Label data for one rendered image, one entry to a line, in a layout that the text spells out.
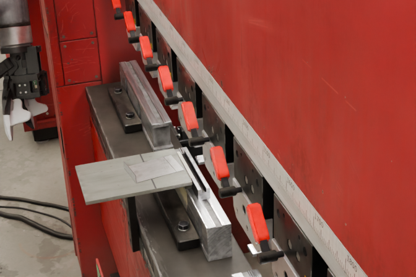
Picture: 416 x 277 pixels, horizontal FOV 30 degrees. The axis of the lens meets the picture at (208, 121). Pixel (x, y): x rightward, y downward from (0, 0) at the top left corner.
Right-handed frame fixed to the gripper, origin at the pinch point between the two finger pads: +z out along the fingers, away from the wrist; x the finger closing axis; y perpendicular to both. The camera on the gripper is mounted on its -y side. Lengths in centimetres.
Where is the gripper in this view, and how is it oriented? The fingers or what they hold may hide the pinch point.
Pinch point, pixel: (19, 135)
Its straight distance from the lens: 180.5
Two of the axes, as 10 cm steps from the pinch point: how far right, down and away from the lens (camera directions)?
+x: 1.0, -1.6, 9.8
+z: 1.0, 9.8, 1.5
